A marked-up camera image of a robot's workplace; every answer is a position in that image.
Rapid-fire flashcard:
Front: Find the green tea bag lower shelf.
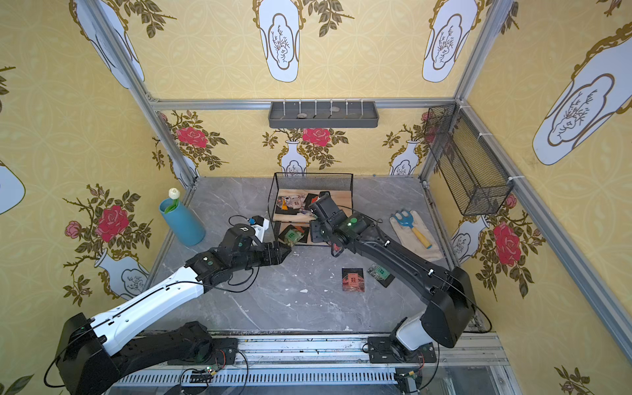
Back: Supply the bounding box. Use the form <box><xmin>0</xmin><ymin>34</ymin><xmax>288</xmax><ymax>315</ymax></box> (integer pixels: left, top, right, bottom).
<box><xmin>280</xmin><ymin>225</ymin><xmax>309</xmax><ymax>246</ymax></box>

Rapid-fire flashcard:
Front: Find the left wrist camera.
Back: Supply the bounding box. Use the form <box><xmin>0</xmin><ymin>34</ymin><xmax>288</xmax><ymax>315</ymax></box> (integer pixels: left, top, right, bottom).
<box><xmin>249</xmin><ymin>216</ymin><xmax>270</xmax><ymax>242</ymax></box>

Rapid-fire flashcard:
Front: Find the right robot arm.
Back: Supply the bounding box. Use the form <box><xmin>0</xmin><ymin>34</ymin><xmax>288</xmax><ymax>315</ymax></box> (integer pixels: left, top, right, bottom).
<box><xmin>309</xmin><ymin>193</ymin><xmax>479</xmax><ymax>353</ymax></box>

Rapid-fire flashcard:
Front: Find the red floral tea bag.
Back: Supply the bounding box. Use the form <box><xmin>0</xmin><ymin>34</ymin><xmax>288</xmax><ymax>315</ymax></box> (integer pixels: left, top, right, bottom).
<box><xmin>330</xmin><ymin>242</ymin><xmax>345</xmax><ymax>258</ymax></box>

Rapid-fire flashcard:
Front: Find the blue cylindrical vase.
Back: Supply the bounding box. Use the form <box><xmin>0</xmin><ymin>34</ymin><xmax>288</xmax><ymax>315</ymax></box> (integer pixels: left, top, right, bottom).
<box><xmin>159</xmin><ymin>198</ymin><xmax>206</xmax><ymax>247</ymax></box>

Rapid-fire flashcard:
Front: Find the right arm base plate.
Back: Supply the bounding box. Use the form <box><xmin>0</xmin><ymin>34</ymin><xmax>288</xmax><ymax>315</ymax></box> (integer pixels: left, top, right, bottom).
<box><xmin>362</xmin><ymin>336</ymin><xmax>438</xmax><ymax>365</ymax></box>

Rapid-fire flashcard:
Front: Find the white tulip flower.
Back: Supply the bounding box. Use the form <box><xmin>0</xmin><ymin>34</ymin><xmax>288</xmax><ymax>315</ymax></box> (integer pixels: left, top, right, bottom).
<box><xmin>163</xmin><ymin>188</ymin><xmax>181</xmax><ymax>214</ymax></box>

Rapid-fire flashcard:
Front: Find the black mesh wall basket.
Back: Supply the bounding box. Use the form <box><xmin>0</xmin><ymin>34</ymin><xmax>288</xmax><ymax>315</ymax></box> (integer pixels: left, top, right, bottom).
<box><xmin>425</xmin><ymin>104</ymin><xmax>514</xmax><ymax>217</ymax></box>

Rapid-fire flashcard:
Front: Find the blue yellow hand rake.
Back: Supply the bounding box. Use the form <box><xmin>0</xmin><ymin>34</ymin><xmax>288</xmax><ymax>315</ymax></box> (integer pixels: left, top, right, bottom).
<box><xmin>393</xmin><ymin>210</ymin><xmax>432</xmax><ymax>250</ymax></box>

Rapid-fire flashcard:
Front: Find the black wire two-tier shelf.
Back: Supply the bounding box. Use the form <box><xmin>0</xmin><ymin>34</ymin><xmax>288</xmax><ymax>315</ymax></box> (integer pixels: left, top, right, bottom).
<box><xmin>268</xmin><ymin>172</ymin><xmax>354</xmax><ymax>247</ymax></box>

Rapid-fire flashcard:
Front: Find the grey wall tray shelf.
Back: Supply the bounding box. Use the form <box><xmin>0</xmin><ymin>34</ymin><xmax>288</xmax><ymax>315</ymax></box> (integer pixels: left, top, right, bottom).
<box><xmin>268</xmin><ymin>100</ymin><xmax>380</xmax><ymax>129</ymax></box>

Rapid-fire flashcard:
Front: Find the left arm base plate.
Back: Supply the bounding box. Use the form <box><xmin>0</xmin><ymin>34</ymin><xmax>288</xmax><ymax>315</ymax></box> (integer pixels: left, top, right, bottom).
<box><xmin>167</xmin><ymin>337</ymin><xmax>239</xmax><ymax>367</ymax></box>

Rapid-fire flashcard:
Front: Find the green tea bag top shelf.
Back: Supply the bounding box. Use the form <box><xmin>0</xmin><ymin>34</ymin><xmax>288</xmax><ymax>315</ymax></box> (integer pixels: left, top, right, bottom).
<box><xmin>368</xmin><ymin>264</ymin><xmax>395</xmax><ymax>288</ymax></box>

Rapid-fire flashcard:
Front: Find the beige cloth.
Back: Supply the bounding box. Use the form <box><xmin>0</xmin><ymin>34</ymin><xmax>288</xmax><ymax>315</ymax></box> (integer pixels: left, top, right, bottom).
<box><xmin>389</xmin><ymin>210</ymin><xmax>444</xmax><ymax>262</ymax></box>

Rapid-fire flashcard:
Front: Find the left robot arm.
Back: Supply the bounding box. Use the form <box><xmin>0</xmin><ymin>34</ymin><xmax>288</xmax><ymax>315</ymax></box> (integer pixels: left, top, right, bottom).
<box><xmin>51</xmin><ymin>224</ymin><xmax>291</xmax><ymax>394</ymax></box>

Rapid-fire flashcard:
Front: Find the green tea bag shelf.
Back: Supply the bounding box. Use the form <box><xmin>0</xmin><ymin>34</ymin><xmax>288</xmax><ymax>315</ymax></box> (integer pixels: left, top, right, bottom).
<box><xmin>280</xmin><ymin>225</ymin><xmax>309</xmax><ymax>246</ymax></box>
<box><xmin>368</xmin><ymin>264</ymin><xmax>395</xmax><ymax>288</ymax></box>

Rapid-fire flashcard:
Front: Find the red house tea bag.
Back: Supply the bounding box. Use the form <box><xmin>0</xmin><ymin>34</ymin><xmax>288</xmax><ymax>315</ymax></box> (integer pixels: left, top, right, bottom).
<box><xmin>342</xmin><ymin>268</ymin><xmax>365</xmax><ymax>292</ymax></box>

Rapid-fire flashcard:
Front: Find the beige illustrated tea bag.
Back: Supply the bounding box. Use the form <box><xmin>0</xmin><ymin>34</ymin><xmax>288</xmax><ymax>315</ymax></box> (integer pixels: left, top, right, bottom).
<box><xmin>275</xmin><ymin>194</ymin><xmax>306</xmax><ymax>216</ymax></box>

